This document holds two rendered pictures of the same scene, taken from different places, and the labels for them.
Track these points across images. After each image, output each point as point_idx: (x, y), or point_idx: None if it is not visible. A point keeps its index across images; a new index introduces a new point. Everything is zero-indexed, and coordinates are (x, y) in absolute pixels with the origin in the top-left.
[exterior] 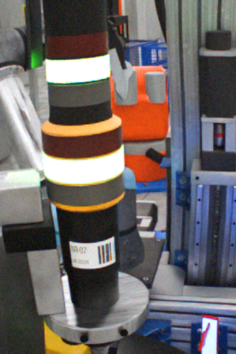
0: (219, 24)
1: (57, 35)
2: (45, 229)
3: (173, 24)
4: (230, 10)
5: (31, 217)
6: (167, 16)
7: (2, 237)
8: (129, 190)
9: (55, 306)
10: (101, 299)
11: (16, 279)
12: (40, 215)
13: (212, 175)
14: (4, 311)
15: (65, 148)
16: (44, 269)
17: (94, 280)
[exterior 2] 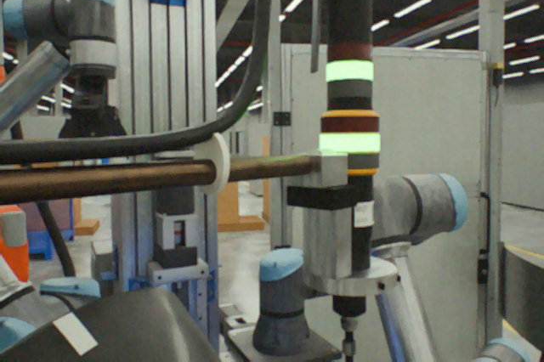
0: (168, 130)
1: (356, 42)
2: (354, 188)
3: (127, 130)
4: (178, 118)
5: (342, 180)
6: (121, 121)
7: (331, 195)
8: (97, 297)
9: (347, 268)
10: (369, 257)
11: (178, 325)
12: (346, 178)
13: (175, 273)
14: (184, 359)
15: (364, 124)
16: (344, 229)
17: (366, 239)
